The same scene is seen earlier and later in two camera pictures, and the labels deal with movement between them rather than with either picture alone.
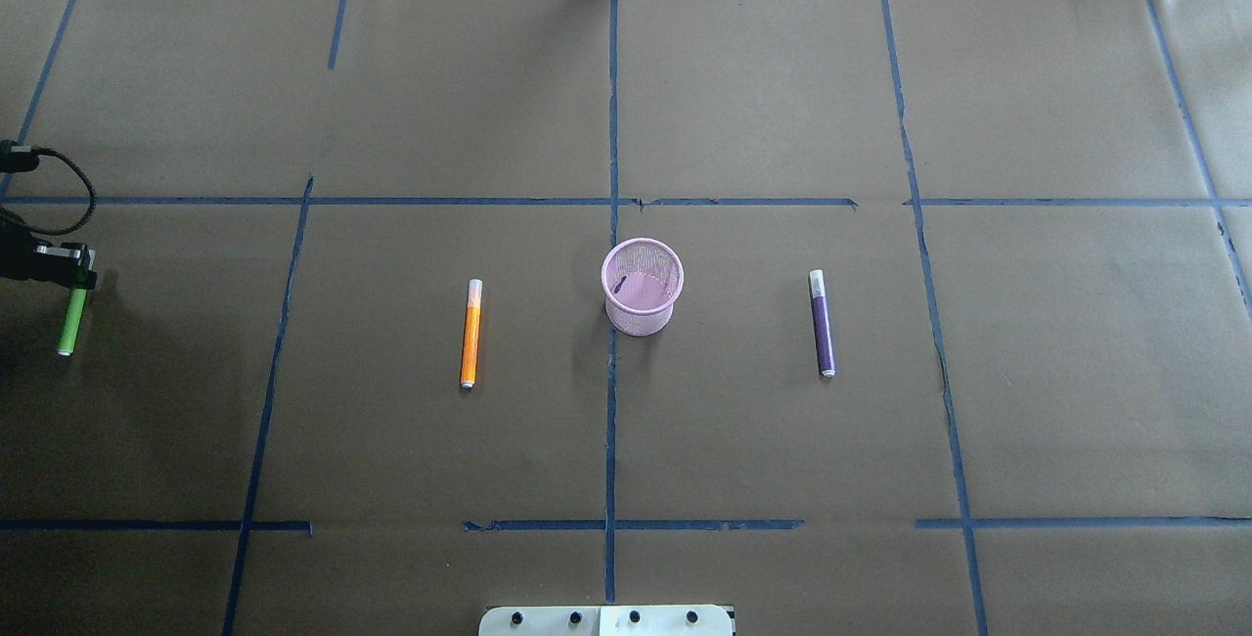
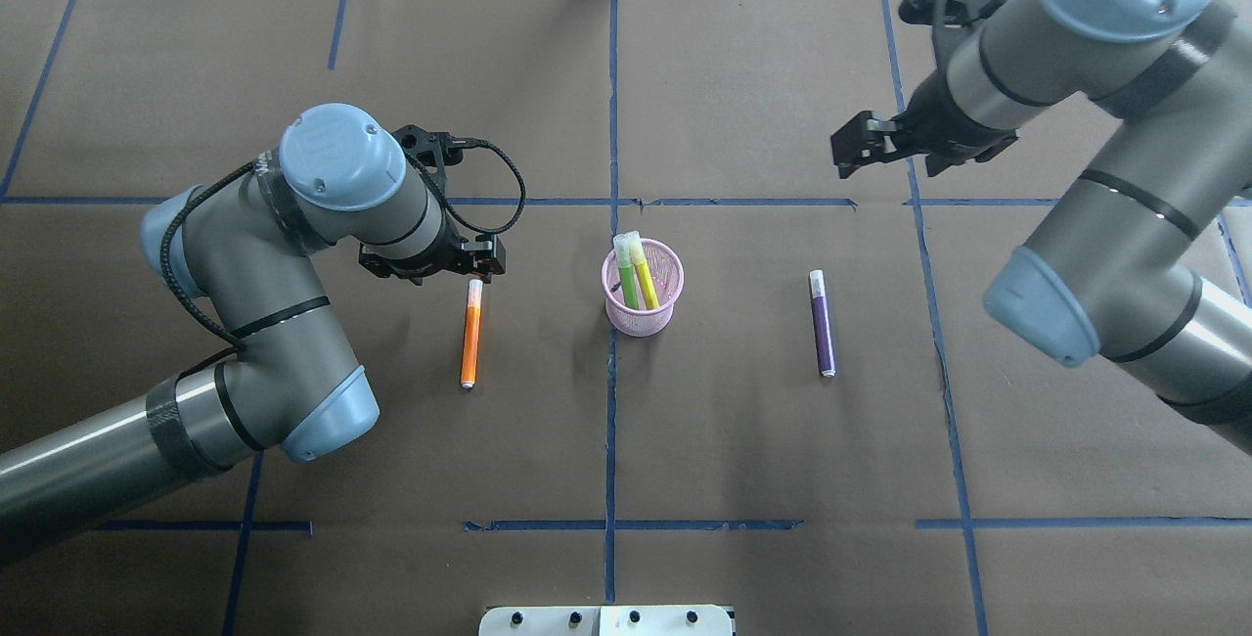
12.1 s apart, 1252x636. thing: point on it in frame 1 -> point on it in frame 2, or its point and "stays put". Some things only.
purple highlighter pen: x=822 y=323 stays put
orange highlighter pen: x=470 y=342 stays put
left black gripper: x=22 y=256 -> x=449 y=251
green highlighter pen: x=70 y=326 -> x=625 y=264
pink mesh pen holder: x=641 y=278 stays put
